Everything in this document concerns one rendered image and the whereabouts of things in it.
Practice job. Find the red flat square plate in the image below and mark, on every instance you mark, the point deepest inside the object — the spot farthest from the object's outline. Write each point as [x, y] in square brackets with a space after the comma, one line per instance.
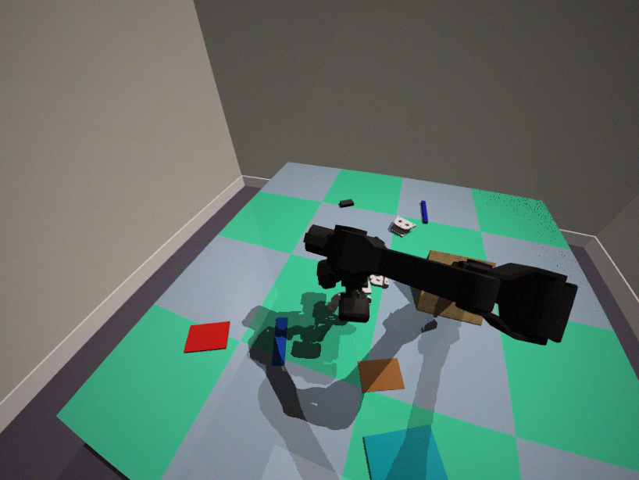
[204, 337]

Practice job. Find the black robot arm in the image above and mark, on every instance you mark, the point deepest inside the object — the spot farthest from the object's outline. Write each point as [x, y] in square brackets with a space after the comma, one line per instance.
[534, 304]

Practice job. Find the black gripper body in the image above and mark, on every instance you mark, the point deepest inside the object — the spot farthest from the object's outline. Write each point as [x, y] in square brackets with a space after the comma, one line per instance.
[354, 307]

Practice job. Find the teal square plate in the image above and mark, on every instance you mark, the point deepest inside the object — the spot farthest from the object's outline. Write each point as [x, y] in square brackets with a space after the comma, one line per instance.
[408, 454]

